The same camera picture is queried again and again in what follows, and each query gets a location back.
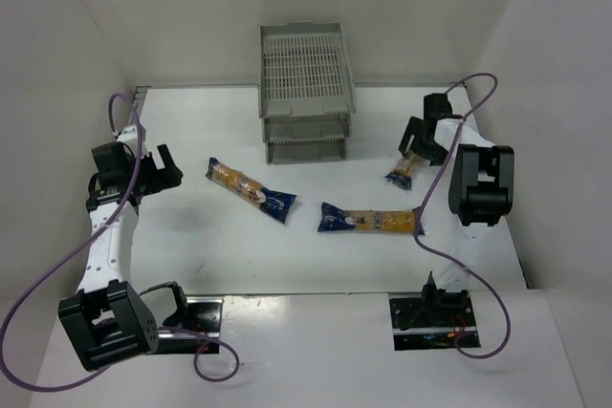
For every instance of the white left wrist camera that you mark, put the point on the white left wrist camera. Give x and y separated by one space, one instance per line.
130 135

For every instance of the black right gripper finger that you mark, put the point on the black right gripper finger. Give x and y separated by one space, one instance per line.
411 132
418 150

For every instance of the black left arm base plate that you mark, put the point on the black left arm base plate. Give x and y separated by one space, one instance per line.
204 314

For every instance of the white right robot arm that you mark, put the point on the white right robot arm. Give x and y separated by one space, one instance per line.
480 193

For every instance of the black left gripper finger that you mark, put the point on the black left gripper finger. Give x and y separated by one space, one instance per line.
173 176
166 157

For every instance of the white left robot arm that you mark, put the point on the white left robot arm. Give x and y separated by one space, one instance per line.
106 321

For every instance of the aluminium rail left edge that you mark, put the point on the aluminium rail left edge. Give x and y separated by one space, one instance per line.
138 98

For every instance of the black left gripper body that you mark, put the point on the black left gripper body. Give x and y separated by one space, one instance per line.
156 176

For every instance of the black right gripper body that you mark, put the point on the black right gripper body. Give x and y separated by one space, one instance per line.
420 141

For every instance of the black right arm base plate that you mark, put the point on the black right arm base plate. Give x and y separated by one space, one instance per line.
420 327

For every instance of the pasta bag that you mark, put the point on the pasta bag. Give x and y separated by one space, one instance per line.
275 204
401 174

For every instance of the pasta bag table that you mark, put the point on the pasta bag table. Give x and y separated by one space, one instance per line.
335 219

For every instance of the grey three-tier tray shelf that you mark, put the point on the grey three-tier tray shelf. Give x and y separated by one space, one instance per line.
306 92

